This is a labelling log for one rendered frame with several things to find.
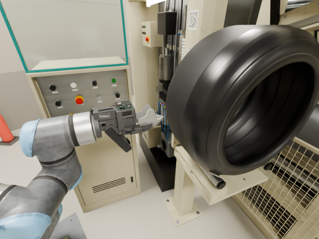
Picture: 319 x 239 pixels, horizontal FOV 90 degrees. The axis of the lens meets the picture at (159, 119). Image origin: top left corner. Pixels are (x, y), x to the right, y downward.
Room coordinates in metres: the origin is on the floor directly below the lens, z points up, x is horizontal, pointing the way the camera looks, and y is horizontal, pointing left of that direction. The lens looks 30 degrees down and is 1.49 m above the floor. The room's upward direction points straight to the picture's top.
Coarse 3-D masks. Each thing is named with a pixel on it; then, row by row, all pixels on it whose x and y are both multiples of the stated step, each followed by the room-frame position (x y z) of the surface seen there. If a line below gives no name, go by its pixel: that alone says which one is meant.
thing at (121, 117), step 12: (96, 108) 0.40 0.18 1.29; (108, 108) 0.41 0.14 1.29; (120, 108) 0.40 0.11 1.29; (132, 108) 0.41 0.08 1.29; (96, 120) 0.37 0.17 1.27; (108, 120) 0.39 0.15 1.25; (120, 120) 0.38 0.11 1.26; (132, 120) 0.41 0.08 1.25; (96, 132) 0.36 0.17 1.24; (120, 132) 0.39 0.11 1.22
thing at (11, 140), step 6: (0, 120) 1.87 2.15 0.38; (0, 126) 1.85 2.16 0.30; (6, 126) 1.90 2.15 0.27; (0, 132) 1.83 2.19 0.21; (6, 132) 1.86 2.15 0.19; (6, 138) 1.84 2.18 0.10; (12, 138) 1.89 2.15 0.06; (18, 138) 1.94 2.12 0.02; (0, 144) 1.81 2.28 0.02; (6, 144) 1.80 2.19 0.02; (12, 144) 1.82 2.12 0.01
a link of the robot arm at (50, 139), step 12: (36, 120) 0.35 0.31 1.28; (48, 120) 0.35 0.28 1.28; (60, 120) 0.35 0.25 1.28; (72, 120) 0.35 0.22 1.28; (24, 132) 0.31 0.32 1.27; (36, 132) 0.31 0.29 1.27; (48, 132) 0.32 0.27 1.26; (60, 132) 0.33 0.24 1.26; (72, 132) 0.33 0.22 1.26; (24, 144) 0.29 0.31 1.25; (36, 144) 0.30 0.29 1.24; (48, 144) 0.31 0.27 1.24; (60, 144) 0.32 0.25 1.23; (72, 144) 0.33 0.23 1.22; (48, 156) 0.30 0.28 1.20; (60, 156) 0.31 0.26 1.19
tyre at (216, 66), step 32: (224, 32) 0.63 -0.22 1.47; (256, 32) 0.52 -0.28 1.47; (288, 32) 0.51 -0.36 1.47; (192, 64) 0.57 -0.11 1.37; (224, 64) 0.46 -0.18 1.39; (256, 64) 0.44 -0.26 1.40; (288, 64) 0.72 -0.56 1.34; (192, 96) 0.47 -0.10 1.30; (224, 96) 0.42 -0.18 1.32; (256, 96) 0.83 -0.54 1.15; (288, 96) 0.71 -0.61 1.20; (192, 128) 0.43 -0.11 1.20; (224, 128) 0.41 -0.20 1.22; (256, 128) 0.73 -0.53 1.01; (288, 128) 0.63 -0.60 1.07; (224, 160) 0.42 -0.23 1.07; (256, 160) 0.51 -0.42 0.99
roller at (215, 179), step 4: (204, 172) 0.52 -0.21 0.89; (208, 176) 0.50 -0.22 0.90; (212, 176) 0.48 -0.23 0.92; (216, 176) 0.48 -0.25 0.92; (220, 176) 0.48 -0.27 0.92; (212, 180) 0.47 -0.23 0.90; (216, 180) 0.46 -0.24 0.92; (220, 180) 0.46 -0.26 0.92; (216, 184) 0.45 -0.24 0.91; (220, 184) 0.44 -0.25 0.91; (224, 184) 0.45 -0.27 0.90; (220, 188) 0.44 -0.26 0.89
